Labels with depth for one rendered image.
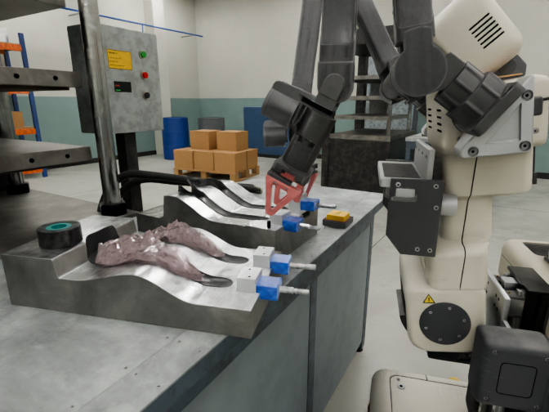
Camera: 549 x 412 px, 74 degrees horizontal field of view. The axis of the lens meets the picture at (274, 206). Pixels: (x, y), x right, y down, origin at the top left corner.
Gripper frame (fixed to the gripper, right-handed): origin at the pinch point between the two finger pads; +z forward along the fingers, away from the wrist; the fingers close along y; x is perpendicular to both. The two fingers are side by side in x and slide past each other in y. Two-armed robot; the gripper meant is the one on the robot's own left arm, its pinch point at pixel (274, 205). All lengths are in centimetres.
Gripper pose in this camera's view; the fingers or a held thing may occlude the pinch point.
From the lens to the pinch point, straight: 70.9
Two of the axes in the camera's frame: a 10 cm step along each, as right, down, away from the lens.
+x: 8.7, 4.8, -0.8
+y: -2.3, 2.6, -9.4
